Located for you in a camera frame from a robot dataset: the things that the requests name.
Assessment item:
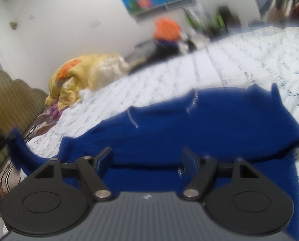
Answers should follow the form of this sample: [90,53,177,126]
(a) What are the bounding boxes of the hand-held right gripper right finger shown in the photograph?
[178,147,259,202]

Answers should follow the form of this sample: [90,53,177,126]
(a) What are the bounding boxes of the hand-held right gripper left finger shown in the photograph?
[34,147,114,202]

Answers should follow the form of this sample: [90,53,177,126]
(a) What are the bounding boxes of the blue small garment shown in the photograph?
[7,83,299,241]

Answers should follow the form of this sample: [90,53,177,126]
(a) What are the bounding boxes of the pile of dark clothes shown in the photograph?
[126,39,190,66]

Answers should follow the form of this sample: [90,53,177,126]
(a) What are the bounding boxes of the beige scalloped headboard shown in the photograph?
[0,69,49,174]

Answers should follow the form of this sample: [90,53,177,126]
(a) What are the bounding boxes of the floral patterned sheet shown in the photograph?
[0,100,65,194]

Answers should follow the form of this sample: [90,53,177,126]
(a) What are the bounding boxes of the yellow quilted blanket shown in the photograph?
[44,54,130,111]

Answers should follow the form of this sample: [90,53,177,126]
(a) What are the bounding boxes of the white printed bedsheet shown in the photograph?
[24,26,299,241]

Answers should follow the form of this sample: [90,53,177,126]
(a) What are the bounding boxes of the crumpled white plastic bags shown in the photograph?
[180,33,210,54]

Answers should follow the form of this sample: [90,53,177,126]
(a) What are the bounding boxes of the orange plastic bag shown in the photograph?
[153,18,182,42]

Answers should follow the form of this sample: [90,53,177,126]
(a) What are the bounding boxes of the green plastic chair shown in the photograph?
[184,6,226,32]

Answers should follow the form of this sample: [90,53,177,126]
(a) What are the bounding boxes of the dark plush toy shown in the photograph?
[217,5,241,29]

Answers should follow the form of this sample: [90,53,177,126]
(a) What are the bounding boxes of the grey flat board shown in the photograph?
[250,0,276,21]

